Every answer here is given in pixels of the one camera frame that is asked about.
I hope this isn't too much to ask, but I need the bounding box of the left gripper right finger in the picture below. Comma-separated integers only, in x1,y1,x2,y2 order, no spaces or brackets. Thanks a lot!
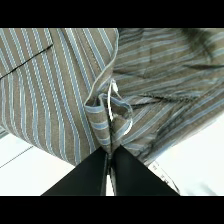
110,144,181,197

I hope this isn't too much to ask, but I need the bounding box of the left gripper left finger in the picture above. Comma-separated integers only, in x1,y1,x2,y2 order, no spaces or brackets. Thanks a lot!
41,146,110,197

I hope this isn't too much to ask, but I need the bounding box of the striped long-sleeved shirt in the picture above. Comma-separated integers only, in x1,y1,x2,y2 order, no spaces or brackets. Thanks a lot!
0,27,224,195

